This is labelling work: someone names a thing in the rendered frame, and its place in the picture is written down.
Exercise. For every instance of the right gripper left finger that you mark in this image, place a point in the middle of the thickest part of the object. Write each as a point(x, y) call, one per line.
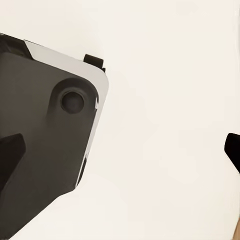
point(12, 150)

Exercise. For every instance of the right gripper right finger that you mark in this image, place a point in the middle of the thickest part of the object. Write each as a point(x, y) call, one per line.
point(232, 149)

